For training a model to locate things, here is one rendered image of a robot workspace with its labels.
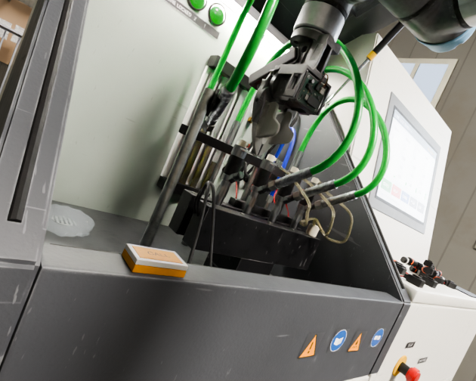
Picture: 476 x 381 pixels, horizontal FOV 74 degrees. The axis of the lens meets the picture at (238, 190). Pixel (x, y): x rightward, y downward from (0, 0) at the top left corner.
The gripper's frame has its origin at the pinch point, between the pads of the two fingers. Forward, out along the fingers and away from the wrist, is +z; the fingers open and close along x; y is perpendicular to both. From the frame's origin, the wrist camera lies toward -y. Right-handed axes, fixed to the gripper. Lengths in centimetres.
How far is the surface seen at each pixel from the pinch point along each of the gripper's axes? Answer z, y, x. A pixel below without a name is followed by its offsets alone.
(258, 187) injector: 6.7, -3.2, 7.1
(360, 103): -13.1, 10.7, 7.5
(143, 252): 14.2, 20.1, -23.6
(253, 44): -9.6, 10.2, -15.4
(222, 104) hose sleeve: -2.7, 4.4, -12.6
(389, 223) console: 2, -3, 65
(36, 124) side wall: 7.7, 14.0, -33.2
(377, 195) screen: -4, -4, 53
